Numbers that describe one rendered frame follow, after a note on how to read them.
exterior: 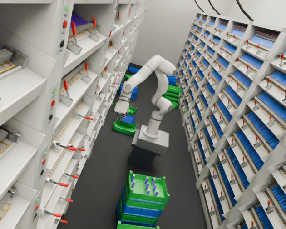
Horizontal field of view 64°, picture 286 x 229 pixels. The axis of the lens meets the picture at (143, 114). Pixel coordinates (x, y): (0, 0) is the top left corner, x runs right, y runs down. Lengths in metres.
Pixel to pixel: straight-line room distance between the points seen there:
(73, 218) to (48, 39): 1.60
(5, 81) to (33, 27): 0.13
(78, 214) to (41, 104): 1.49
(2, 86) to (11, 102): 0.04
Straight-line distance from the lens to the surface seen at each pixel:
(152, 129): 2.36
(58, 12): 0.53
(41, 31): 0.54
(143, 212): 1.90
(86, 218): 1.98
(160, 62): 1.95
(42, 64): 0.55
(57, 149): 0.97
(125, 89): 1.74
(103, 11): 1.21
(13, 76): 0.52
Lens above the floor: 1.57
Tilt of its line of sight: 25 degrees down
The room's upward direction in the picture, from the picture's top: 20 degrees clockwise
